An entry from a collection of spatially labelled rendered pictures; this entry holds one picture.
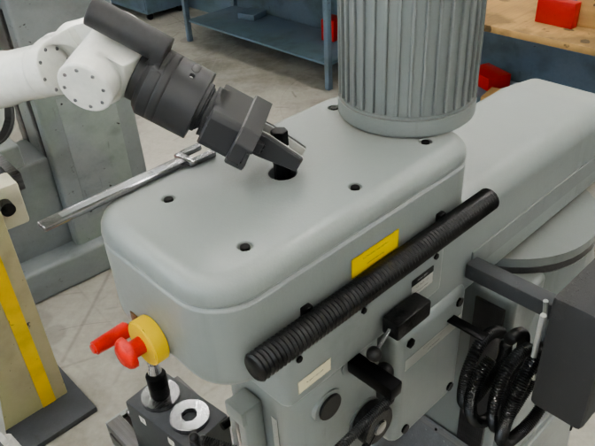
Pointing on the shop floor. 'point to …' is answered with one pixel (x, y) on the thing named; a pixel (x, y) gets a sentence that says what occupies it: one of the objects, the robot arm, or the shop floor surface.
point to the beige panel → (31, 364)
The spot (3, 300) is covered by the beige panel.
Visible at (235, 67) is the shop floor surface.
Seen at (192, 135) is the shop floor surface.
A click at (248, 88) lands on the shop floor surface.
